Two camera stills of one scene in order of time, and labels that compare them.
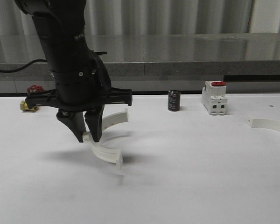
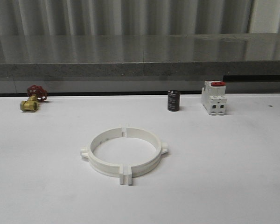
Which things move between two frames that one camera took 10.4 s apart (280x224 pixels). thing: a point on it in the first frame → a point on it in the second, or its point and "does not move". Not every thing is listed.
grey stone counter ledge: x=242 y=62 does not move
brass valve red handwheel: x=24 y=105 does not move
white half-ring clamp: x=115 y=156 → x=99 y=165
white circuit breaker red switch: x=213 y=97 does not move
